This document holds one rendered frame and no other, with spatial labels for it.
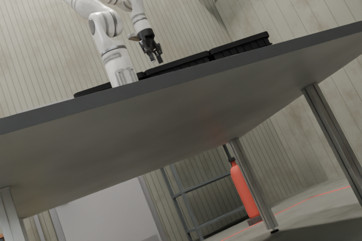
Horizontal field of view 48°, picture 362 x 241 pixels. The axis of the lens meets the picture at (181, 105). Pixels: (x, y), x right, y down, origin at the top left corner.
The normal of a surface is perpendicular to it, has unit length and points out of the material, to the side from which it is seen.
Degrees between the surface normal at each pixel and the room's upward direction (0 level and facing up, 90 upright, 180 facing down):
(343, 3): 90
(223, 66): 90
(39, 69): 90
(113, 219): 90
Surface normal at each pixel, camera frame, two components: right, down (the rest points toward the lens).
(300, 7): -0.87, 0.27
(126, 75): 0.34, -0.31
